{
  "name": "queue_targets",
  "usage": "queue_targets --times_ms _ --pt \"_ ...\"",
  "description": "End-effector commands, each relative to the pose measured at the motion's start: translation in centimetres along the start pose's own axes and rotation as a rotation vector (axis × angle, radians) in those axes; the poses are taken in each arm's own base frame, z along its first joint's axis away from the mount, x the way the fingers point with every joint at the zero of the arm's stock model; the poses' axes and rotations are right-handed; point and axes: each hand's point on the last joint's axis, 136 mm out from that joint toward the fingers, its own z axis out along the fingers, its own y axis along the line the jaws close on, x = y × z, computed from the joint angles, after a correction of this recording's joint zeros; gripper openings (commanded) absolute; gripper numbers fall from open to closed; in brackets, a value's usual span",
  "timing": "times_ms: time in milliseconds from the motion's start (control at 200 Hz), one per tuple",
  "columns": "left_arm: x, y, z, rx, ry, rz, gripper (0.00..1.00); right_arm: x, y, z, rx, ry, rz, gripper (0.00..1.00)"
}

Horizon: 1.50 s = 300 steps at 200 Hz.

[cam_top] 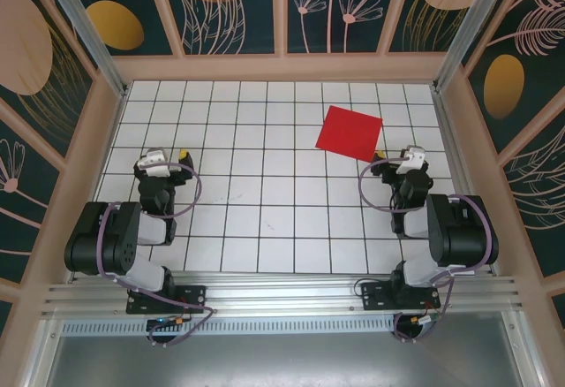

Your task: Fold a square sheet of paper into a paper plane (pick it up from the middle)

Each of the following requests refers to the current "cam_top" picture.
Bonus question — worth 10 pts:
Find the red square paper sheet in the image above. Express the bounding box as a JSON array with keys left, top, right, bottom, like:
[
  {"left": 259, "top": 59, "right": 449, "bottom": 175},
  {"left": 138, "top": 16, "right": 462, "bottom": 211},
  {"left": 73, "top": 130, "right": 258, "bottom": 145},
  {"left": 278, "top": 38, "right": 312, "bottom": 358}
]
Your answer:
[{"left": 314, "top": 104, "right": 383, "bottom": 163}]

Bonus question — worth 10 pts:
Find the grey metal sheet panel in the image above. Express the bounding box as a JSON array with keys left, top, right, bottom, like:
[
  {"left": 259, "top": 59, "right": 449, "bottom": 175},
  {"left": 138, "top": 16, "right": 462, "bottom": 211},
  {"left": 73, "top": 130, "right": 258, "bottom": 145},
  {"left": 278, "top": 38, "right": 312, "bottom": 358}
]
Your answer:
[{"left": 26, "top": 333, "right": 544, "bottom": 387}]

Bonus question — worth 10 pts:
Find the aluminium side rail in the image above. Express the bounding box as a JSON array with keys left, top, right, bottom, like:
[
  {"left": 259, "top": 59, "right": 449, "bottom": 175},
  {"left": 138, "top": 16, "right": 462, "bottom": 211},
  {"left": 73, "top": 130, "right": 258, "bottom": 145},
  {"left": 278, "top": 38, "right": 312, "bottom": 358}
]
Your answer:
[{"left": 430, "top": 86, "right": 498, "bottom": 278}]

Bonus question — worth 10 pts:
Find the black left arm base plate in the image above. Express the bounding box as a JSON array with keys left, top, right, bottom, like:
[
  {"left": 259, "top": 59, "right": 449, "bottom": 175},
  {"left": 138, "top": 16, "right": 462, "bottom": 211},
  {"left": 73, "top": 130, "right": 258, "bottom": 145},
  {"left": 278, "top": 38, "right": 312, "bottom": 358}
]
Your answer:
[{"left": 126, "top": 284, "right": 207, "bottom": 315}]

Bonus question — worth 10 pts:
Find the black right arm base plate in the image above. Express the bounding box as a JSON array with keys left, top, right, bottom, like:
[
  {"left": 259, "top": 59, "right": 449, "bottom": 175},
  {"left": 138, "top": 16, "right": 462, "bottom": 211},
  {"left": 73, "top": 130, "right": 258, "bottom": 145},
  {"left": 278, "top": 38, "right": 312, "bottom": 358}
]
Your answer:
[{"left": 360, "top": 281, "right": 441, "bottom": 312}]

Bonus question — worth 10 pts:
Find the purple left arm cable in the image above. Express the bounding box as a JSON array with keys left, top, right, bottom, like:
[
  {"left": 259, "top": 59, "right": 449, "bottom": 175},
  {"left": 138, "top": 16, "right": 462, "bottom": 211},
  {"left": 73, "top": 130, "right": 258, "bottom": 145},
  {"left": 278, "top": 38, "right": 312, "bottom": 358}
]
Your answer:
[{"left": 97, "top": 161, "right": 217, "bottom": 348}]

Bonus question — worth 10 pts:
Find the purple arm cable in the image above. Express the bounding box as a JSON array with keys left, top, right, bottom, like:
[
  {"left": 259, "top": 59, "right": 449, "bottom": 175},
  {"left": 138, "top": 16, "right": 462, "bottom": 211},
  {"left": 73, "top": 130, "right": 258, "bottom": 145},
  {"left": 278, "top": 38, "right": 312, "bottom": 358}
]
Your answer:
[
  {"left": 97, "top": 161, "right": 217, "bottom": 348},
  {"left": 358, "top": 159, "right": 496, "bottom": 345}
]

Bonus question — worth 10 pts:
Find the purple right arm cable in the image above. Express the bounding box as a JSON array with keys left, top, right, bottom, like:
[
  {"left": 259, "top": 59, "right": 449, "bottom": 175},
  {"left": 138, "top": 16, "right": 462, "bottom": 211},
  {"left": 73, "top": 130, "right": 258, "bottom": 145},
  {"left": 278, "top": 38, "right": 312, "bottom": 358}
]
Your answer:
[{"left": 358, "top": 159, "right": 496, "bottom": 345}]

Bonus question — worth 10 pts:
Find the aluminium mounting rail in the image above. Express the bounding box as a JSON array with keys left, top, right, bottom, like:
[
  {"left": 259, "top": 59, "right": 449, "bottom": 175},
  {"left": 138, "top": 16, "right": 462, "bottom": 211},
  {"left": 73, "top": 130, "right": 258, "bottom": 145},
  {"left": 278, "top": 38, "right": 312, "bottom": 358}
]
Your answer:
[{"left": 41, "top": 270, "right": 524, "bottom": 318}]

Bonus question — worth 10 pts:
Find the aluminium frame post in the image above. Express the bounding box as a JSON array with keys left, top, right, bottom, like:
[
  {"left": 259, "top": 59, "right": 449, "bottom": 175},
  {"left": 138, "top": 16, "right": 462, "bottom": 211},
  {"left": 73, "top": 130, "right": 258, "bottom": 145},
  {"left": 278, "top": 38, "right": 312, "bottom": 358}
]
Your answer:
[
  {"left": 433, "top": 0, "right": 516, "bottom": 93},
  {"left": 35, "top": 0, "right": 130, "bottom": 97}
]

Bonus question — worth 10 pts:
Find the slotted grey cable duct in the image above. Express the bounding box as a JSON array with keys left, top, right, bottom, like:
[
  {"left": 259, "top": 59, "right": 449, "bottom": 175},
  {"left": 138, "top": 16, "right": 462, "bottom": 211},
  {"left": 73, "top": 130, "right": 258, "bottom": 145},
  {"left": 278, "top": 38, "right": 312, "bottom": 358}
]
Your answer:
[{"left": 61, "top": 319, "right": 398, "bottom": 336}]

